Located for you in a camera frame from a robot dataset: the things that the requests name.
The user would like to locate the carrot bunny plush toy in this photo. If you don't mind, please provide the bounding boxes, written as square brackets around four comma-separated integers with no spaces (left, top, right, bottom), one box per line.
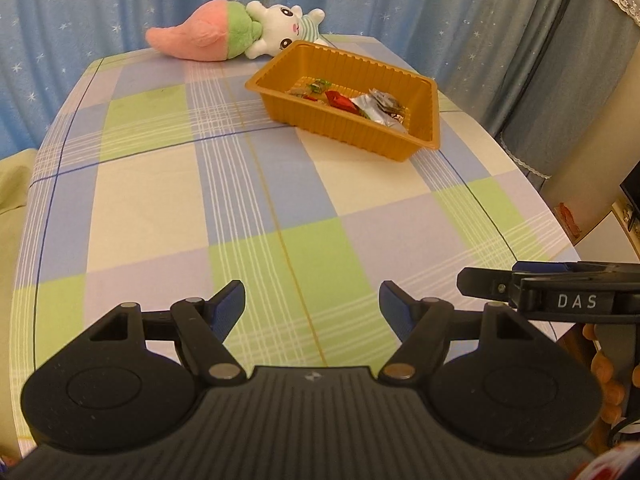
[145,0,328,62]

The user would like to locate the blue star curtain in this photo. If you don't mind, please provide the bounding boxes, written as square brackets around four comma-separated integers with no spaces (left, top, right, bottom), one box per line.
[1,0,562,156]

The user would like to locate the brown red candy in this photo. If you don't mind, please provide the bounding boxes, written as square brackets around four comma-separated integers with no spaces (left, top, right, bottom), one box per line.
[388,112,405,124]

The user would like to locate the orange plastic tray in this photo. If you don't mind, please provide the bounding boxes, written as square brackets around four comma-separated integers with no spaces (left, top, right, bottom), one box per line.
[245,41,440,162]

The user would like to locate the white cabinet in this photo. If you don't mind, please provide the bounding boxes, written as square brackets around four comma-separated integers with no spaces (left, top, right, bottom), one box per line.
[576,200,639,263]

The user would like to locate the checkered tablecloth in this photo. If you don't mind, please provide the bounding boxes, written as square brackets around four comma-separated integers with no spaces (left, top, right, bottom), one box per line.
[8,32,584,456]

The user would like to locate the green candy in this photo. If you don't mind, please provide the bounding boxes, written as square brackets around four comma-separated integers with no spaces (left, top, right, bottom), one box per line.
[307,78,332,94]

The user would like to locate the grey-blue lace curtain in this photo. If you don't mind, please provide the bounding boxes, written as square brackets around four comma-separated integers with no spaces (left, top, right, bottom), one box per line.
[498,0,639,190]

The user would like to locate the cardboard box on floor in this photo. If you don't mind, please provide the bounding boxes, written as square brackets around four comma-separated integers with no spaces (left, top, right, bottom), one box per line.
[553,203,582,242]

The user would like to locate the silver green snack packet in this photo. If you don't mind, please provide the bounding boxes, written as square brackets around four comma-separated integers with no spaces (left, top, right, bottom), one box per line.
[351,89,407,133]

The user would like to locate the person right hand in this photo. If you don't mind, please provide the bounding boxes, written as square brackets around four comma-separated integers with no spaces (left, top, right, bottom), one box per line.
[591,348,625,425]

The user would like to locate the red snack packet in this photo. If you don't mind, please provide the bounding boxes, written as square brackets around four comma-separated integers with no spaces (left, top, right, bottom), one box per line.
[324,90,359,115]

